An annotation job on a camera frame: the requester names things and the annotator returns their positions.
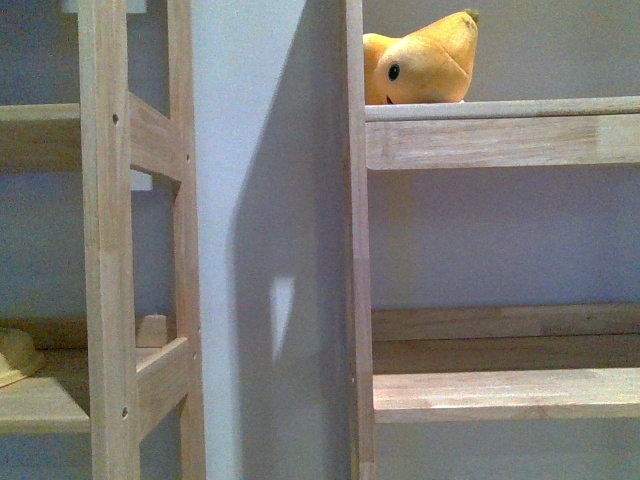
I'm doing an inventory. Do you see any wooden shelf unit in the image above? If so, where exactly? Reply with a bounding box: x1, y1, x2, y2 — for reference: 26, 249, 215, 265
345, 1, 639, 479
1, 1, 206, 479

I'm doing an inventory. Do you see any left wooden shelf unit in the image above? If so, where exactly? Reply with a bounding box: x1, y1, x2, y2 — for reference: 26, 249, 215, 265
1, 1, 206, 479

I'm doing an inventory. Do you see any right wooden shelf unit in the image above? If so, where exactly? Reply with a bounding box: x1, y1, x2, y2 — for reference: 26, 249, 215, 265
345, 1, 639, 479

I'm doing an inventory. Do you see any orange plush dinosaur toy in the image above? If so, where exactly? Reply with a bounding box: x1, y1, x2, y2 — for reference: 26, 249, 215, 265
362, 9, 479, 105

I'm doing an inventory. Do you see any yellow straw hat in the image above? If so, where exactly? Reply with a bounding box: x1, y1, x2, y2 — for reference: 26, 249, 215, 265
1, 327, 45, 387

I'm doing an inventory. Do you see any small wooden block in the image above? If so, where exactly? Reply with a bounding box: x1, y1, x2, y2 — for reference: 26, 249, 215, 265
135, 314, 169, 348

